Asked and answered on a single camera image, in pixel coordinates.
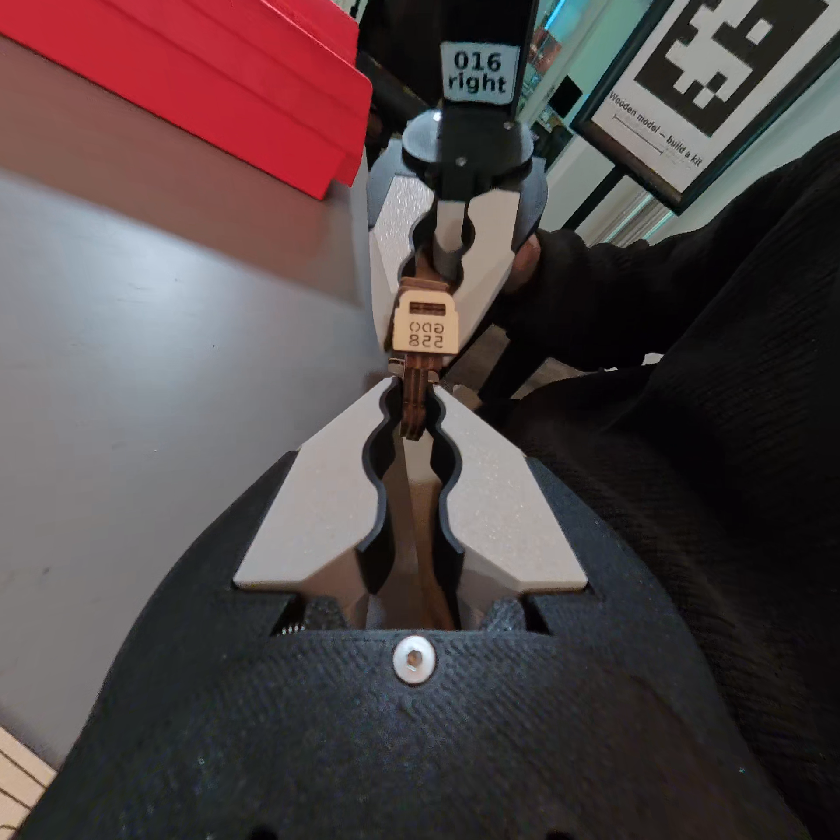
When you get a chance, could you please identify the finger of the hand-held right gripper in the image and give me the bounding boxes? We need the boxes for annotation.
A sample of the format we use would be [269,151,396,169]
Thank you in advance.
[453,188,525,345]
[367,172,435,355]

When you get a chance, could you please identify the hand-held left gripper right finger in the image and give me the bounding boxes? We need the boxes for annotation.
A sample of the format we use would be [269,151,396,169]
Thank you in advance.
[428,384,589,627]

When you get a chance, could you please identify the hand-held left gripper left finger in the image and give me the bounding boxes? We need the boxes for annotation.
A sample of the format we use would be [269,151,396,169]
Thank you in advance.
[233,376,403,624]

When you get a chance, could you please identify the small wooden puzzle model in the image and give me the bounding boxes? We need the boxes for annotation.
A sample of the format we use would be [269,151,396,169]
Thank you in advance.
[384,276,460,442]

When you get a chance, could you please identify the person's right forearm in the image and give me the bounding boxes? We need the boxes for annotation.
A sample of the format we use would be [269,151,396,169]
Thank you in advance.
[489,226,788,395]

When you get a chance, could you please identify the person's right hand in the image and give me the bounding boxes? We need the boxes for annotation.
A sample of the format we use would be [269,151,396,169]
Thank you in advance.
[508,233,545,294]

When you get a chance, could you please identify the person's black sweater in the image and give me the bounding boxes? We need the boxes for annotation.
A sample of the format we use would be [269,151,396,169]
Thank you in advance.
[499,131,840,840]

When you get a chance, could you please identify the black framed marker sign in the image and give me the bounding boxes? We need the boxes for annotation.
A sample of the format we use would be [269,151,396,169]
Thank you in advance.
[570,0,840,231]

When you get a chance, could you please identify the red plastic bin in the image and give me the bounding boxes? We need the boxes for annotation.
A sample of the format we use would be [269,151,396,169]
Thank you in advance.
[0,0,374,201]

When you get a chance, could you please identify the cut-out wooden puzzle sheet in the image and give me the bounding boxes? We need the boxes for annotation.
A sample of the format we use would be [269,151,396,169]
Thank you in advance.
[0,725,59,837]

